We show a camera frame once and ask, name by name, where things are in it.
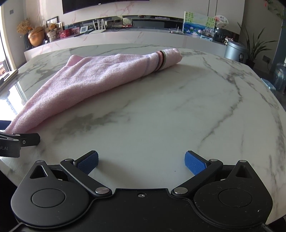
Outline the pink terry towel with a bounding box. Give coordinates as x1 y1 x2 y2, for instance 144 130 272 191
5 48 182 134

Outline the wooden tray with knife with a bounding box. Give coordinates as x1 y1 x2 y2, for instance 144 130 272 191
0 69 19 89

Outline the brown round vase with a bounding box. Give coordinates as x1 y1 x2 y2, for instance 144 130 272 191
28 27 45 47

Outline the teddy bear toy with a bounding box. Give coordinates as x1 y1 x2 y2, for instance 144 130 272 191
46 23 60 42

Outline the light blue plastic stool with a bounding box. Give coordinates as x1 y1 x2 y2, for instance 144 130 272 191
261 78 277 96

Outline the red gift box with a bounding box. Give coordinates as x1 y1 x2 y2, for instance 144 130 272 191
59 29 71 39

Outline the blue water jug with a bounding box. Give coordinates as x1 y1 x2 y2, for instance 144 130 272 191
273 61 286 94

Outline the silver metal trash bin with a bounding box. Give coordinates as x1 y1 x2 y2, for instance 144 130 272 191
225 41 247 64

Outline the small white digital clock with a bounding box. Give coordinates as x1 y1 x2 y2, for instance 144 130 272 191
80 26 89 34

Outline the green potted plant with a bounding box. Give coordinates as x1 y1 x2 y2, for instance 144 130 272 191
237 23 277 69

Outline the white wifi router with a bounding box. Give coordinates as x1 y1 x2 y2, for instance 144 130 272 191
90 19 106 34

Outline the lotus painting with calligraphy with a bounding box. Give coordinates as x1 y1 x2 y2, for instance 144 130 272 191
182 11 216 41

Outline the white paper fan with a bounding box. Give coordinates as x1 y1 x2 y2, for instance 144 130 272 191
214 15 229 29

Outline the black wall television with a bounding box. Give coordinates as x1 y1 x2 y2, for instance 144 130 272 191
61 0 150 15

